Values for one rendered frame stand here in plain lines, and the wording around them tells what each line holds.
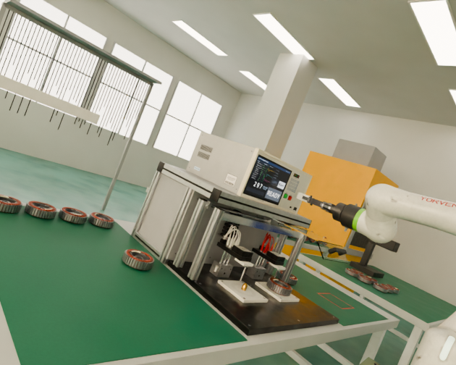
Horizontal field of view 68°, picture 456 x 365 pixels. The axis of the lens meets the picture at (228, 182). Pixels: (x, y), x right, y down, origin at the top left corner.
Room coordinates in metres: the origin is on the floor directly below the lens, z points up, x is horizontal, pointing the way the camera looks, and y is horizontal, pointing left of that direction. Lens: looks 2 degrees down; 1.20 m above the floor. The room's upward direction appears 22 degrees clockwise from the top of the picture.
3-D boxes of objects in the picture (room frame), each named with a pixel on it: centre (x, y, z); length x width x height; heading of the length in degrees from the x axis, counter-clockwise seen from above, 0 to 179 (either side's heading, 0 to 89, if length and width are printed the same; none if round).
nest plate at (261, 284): (1.48, -0.38, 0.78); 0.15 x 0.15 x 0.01; 45
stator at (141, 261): (1.22, 0.20, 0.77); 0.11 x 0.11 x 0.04
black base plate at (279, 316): (1.41, -0.29, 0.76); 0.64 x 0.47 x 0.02; 135
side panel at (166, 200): (1.45, 0.21, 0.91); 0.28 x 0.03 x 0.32; 45
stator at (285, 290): (1.48, -0.38, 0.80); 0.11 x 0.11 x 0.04
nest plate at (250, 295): (1.31, -0.21, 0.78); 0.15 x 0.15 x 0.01; 45
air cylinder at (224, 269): (1.41, -0.11, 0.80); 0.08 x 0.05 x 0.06; 135
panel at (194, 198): (1.58, -0.12, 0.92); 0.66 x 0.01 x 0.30; 135
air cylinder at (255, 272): (1.59, -0.28, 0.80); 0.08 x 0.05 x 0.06; 135
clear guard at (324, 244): (1.55, -0.44, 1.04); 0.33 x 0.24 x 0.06; 45
